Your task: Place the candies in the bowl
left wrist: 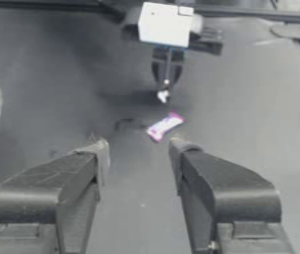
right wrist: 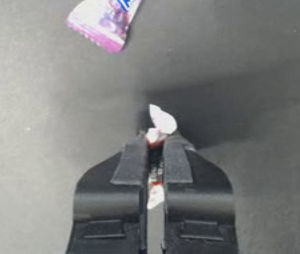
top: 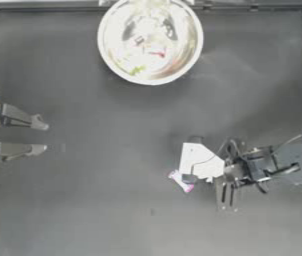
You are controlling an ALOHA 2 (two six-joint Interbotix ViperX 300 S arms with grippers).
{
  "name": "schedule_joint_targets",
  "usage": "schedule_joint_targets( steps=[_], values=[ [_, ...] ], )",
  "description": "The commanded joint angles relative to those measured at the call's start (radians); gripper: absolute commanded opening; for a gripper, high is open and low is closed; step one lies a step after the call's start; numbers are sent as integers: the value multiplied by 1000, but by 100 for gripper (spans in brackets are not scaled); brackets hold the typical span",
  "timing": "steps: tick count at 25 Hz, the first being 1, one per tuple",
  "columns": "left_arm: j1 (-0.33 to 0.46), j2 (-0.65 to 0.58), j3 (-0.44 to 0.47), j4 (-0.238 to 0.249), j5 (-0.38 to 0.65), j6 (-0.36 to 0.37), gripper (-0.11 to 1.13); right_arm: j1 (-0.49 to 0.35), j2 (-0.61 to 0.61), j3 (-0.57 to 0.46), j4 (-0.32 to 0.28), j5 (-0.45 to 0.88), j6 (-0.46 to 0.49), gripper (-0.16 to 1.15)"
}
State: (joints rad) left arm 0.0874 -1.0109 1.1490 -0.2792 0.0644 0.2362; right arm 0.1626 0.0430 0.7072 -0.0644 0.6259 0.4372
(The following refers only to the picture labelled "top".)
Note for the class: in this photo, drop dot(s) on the green candy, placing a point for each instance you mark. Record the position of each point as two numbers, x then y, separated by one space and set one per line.
136 69

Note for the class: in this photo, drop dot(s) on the white twisted wrapper candy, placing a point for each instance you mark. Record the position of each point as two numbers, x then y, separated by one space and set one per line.
139 40

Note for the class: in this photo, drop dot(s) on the red candy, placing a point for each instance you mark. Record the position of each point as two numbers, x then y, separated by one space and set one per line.
157 53

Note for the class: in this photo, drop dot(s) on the steel bowl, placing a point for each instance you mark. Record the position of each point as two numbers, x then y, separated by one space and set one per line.
175 33

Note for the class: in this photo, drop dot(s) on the purple wrapped candy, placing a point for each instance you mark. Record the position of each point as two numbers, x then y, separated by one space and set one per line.
173 174

